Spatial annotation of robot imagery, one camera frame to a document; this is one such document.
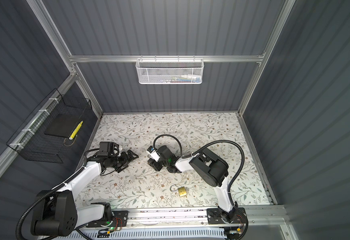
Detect brass padlock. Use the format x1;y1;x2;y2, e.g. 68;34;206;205
169;185;187;197

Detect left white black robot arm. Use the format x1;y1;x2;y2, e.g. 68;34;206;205
27;144;139;240

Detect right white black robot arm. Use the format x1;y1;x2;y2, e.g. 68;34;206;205
147;146;245;223

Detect yellow marker pen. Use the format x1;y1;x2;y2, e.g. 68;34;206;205
69;121;83;140

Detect black flat box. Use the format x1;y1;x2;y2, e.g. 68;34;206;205
44;114;81;138

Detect items in white basket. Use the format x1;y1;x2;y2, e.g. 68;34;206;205
158;74;203;84

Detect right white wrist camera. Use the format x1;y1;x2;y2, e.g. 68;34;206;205
146;146;160;162

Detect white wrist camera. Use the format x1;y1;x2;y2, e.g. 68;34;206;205
97;142;121;157
146;146;160;162

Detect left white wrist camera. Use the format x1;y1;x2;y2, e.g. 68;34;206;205
97;142;121;157

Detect black wire basket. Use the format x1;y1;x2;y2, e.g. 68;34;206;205
7;91;93;164

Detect right black corrugated cable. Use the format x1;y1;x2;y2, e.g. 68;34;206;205
153;134;249;208

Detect black corrugated cable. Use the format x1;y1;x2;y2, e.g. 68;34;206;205
153;134;249;208
15;148;103;240

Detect white perforated cable duct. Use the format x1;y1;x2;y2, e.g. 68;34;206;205
57;228;227;240

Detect white wire mesh basket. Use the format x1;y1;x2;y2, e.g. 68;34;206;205
135;59;205;85

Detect left black corrugated cable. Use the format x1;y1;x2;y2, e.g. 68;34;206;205
15;148;103;240

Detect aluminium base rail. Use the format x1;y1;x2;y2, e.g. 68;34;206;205
121;205;290;229

